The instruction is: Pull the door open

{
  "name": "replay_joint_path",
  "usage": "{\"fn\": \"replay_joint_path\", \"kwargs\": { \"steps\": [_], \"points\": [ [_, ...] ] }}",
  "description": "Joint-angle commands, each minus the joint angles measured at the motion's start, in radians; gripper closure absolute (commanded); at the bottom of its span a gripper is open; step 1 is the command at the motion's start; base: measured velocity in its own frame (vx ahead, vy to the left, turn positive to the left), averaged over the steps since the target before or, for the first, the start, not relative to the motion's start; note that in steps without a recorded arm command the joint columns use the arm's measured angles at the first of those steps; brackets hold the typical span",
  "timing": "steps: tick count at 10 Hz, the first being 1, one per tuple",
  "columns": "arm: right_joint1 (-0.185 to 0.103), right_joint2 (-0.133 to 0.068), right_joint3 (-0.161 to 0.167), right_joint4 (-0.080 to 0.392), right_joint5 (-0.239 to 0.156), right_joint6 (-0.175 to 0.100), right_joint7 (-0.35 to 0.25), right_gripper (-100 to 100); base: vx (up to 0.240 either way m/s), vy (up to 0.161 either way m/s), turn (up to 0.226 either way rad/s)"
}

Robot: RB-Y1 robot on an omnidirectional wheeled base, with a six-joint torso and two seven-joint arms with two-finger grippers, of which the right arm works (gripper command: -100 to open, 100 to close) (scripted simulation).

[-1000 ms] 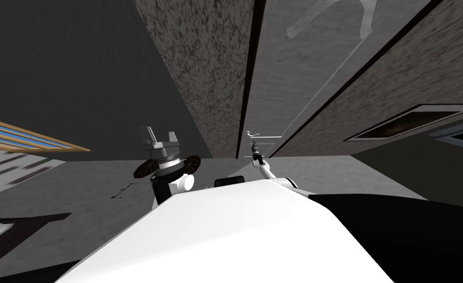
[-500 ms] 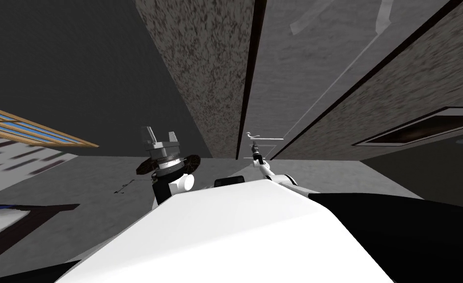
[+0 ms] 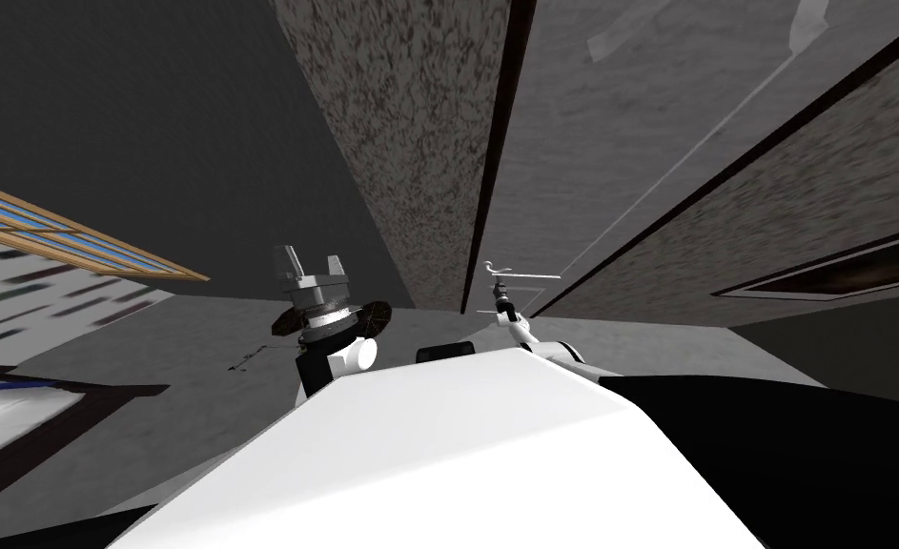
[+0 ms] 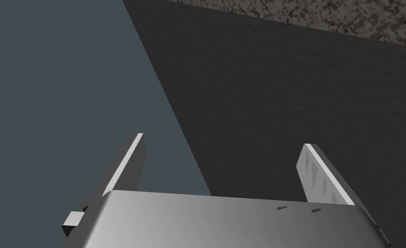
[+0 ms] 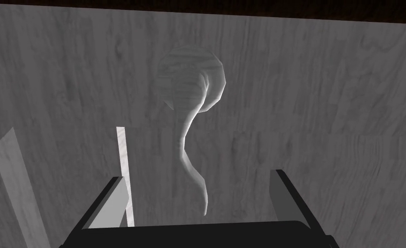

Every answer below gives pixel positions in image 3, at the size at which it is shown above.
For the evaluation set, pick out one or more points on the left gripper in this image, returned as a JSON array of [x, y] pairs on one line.
[[315, 288]]

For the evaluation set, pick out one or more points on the wooden framed window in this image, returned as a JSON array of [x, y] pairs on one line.
[[75, 242]]

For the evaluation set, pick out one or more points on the grey door leaf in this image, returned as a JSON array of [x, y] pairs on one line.
[[617, 152]]

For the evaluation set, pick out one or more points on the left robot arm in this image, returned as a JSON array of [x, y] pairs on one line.
[[335, 358]]

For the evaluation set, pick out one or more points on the dark framed bed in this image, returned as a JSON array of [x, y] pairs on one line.
[[14, 427]]

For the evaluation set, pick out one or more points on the dark framed wall picture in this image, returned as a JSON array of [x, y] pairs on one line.
[[845, 276]]

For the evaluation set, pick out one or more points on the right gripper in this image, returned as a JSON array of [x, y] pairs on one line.
[[505, 300]]

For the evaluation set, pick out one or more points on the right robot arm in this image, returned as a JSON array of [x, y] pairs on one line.
[[784, 457]]

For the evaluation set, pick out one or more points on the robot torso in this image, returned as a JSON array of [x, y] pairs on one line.
[[449, 457]]

